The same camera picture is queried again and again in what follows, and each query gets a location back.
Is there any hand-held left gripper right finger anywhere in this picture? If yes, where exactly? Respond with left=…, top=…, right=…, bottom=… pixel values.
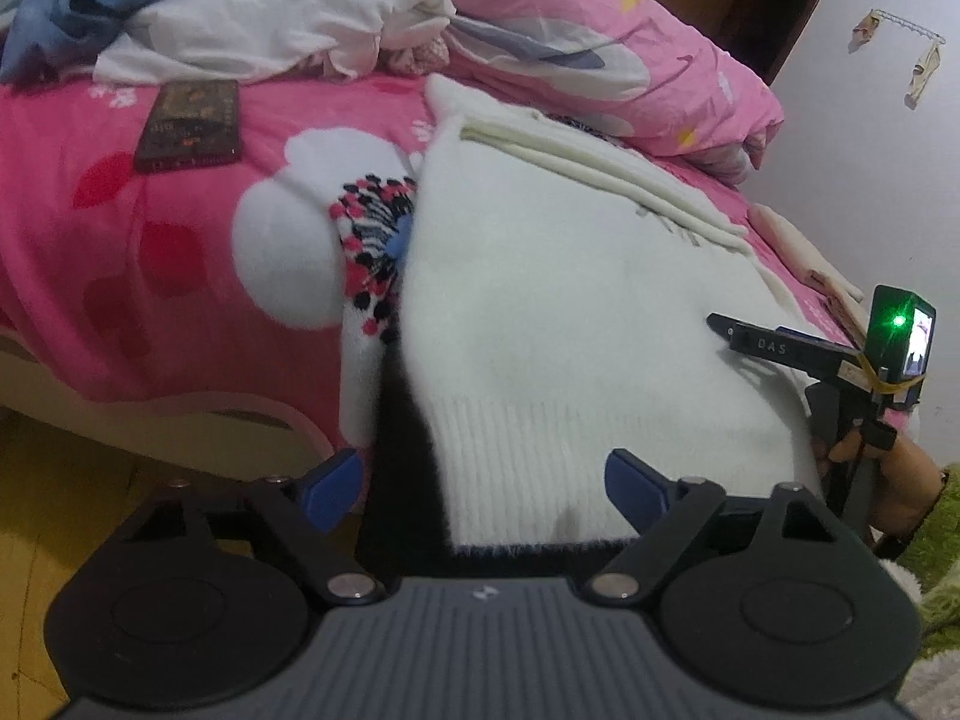
left=589, top=448, right=833, bottom=605

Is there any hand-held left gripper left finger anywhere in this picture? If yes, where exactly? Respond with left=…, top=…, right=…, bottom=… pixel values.
left=124, top=448, right=387, bottom=605

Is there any white deer print sweater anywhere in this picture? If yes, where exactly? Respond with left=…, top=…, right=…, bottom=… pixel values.
left=397, top=75, right=863, bottom=548

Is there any person's right forearm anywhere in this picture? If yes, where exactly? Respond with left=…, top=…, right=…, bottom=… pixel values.
left=877, top=465, right=960, bottom=720

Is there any person's right hand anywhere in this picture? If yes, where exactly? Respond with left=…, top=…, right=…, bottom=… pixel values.
left=814, top=422, right=942, bottom=535

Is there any pink floral blanket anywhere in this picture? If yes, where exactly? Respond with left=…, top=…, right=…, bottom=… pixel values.
left=0, top=71, right=901, bottom=458

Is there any brown wooden door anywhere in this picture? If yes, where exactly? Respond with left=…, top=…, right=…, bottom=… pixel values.
left=643, top=0, right=841, bottom=87

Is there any pink patterned quilt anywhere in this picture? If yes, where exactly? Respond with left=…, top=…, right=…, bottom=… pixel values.
left=386, top=0, right=785, bottom=188

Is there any dark patterned flat box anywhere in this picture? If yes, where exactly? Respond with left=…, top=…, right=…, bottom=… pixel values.
left=133, top=81, right=242, bottom=173

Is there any pink lattice patterned cloth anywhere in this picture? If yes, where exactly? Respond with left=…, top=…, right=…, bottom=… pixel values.
left=386, top=41, right=451, bottom=77

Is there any white crumpled cloth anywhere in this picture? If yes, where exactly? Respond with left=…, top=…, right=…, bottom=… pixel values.
left=94, top=0, right=458, bottom=83

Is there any blue garment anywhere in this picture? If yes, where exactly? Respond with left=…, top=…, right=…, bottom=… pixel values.
left=0, top=0, right=260, bottom=83

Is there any white pink bed frame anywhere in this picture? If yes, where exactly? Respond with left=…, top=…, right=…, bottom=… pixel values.
left=0, top=330, right=338, bottom=482

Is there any wall hook rack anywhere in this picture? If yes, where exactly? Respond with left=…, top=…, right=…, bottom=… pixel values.
left=851, top=9, right=947, bottom=110

